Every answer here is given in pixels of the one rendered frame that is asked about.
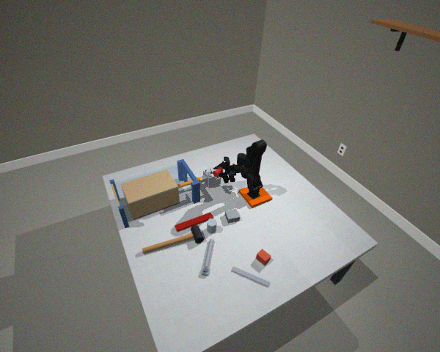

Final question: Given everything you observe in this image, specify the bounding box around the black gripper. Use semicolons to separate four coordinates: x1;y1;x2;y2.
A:
213;156;238;183

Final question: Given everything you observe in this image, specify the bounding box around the grey flat bar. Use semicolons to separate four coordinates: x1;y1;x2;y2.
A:
232;266;270;287

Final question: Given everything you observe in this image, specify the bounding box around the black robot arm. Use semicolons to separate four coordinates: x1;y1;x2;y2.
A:
229;139;267;199

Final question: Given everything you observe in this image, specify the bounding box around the black-headed mallet with wooden handle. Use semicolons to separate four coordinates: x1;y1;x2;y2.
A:
142;225;204;253

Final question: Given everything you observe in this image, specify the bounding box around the grey cylinder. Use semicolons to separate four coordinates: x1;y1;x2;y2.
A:
207;219;217;234

